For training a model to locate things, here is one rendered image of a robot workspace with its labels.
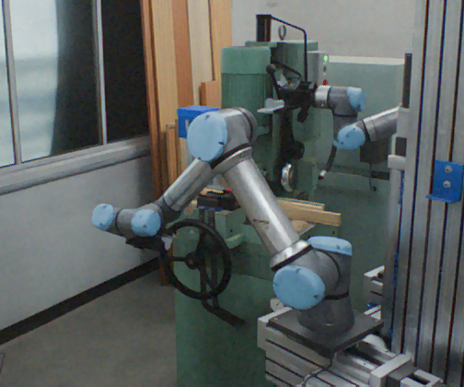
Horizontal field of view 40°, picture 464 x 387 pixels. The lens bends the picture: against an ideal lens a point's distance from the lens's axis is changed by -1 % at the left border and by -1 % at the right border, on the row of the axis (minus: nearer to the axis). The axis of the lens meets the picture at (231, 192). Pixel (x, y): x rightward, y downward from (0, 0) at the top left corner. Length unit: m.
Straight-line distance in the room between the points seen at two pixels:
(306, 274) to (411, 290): 0.34
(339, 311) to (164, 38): 2.48
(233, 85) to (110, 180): 1.65
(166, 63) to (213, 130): 2.32
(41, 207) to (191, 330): 1.25
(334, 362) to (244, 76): 1.05
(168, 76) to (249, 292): 1.84
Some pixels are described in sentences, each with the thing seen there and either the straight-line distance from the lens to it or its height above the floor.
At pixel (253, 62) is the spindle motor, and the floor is 1.46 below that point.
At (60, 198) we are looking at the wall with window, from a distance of 3.52.
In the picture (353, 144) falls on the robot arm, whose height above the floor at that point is 1.24.
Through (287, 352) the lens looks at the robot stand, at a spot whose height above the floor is 0.71.
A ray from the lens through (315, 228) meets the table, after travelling 2.28.
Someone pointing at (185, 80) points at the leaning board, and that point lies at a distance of 4.03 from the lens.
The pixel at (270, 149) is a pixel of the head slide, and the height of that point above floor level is 1.12.
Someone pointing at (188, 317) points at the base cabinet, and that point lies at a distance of 2.53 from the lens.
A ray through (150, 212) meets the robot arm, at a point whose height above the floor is 1.08.
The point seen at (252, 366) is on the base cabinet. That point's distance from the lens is 2.46.
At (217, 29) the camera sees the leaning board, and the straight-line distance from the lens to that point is 4.28.
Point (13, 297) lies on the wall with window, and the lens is 3.45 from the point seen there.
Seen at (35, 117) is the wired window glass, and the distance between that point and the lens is 3.44.
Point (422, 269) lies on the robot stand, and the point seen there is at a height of 0.99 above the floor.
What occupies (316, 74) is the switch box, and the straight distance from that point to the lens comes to 2.51.
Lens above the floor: 1.60
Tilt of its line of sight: 15 degrees down
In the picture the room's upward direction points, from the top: straight up
